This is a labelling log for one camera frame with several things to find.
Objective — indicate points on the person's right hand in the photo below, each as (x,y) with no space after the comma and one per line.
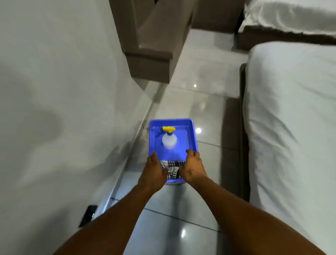
(193,168)

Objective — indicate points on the person's left hand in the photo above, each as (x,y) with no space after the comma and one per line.
(151,174)

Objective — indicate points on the person's right thumb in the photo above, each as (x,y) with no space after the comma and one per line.
(183,172)

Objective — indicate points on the person's left thumb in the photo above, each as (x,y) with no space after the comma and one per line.
(154,157)

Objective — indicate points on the blue plastic tray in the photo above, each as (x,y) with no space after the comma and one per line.
(172,136)

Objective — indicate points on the person's right forearm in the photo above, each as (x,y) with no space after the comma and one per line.
(252,220)

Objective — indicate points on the person's left forearm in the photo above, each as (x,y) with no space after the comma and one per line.
(112,218)

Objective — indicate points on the checkered cloth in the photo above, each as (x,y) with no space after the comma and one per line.
(172,168)

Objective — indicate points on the clear spray bottle yellow nozzle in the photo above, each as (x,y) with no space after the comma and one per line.
(168,138)

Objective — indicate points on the white bed mattress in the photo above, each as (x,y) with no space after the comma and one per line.
(291,136)

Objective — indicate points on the white bed with rumpled sheet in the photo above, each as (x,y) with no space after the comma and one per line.
(286,21)

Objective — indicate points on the brown bed frame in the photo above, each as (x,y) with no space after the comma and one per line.
(242,131)

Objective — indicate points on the black wall socket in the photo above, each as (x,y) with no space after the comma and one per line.
(88,216)

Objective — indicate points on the brown wall-mounted desk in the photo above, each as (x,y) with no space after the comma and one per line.
(154,39)

